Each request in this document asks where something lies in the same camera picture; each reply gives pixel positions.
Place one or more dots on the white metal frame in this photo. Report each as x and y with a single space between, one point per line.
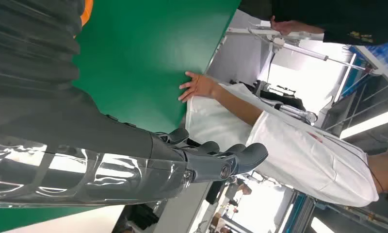
252 31

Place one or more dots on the silver metal cylinder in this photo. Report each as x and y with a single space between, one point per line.
296 112

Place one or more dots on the person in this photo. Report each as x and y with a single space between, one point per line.
296 154
341 16

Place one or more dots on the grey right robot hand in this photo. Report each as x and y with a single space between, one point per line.
84 154

